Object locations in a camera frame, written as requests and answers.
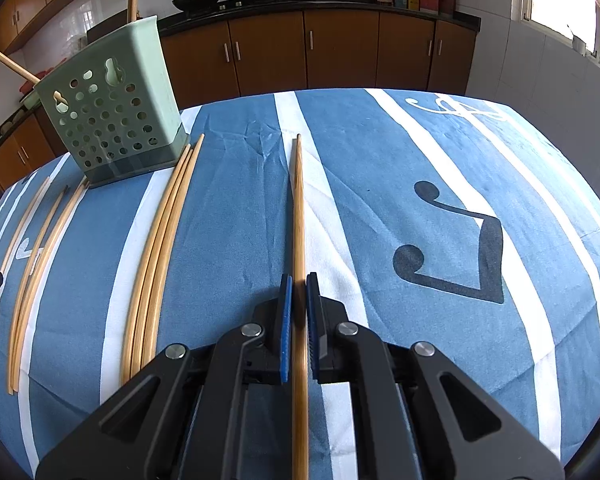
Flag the blue striped tablecloth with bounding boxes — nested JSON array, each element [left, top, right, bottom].
[[0, 87, 600, 480]]

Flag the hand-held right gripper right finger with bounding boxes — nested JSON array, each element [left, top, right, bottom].
[[306, 273, 566, 480]]

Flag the gas stove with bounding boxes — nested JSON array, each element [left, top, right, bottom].
[[215, 0, 301, 11]]

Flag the green perforated utensil holder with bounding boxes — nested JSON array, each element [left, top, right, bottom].
[[32, 15, 192, 190]]

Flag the pale wooden chopstick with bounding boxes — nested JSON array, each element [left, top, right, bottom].
[[0, 176, 51, 335]]

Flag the wooden lower kitchen cabinets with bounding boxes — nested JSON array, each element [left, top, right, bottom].
[[0, 2, 481, 211]]

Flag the black kitchen countertop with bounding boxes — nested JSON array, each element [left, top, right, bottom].
[[0, 0, 482, 161]]

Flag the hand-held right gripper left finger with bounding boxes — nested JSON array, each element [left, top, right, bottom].
[[36, 275, 293, 480]]

